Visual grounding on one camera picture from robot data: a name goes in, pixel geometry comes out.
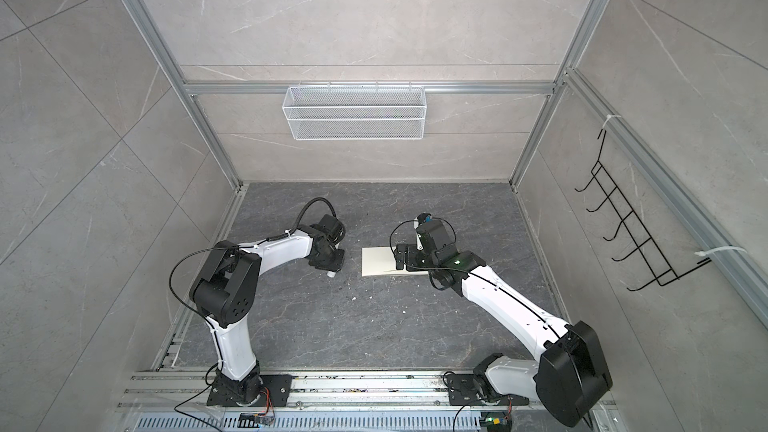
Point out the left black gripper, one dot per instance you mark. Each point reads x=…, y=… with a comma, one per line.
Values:
x=338, y=265

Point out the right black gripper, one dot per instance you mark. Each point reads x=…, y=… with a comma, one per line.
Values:
x=412, y=252

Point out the cream paper envelope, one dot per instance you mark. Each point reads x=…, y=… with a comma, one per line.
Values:
x=379, y=261

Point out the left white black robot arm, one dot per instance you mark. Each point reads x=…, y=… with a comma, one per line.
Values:
x=224, y=293

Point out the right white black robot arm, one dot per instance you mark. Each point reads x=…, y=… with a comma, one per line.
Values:
x=567, y=372

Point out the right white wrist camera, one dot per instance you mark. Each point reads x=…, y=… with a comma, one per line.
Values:
x=422, y=229

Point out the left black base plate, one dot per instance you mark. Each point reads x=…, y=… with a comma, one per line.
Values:
x=252, y=391

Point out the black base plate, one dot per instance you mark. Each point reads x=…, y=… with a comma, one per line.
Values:
x=252, y=391
x=468, y=389

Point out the white wire mesh basket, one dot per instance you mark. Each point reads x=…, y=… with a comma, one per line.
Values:
x=362, y=112

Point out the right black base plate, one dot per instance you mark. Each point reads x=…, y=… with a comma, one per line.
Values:
x=468, y=389

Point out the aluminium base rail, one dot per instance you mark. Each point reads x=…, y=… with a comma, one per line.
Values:
x=418, y=400

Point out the black wire hook rack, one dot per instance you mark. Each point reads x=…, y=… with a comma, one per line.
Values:
x=632, y=226

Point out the aluminium frame profiles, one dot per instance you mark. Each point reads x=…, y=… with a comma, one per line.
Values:
x=741, y=271

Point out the white cable tie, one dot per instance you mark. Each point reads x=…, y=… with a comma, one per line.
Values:
x=727, y=248

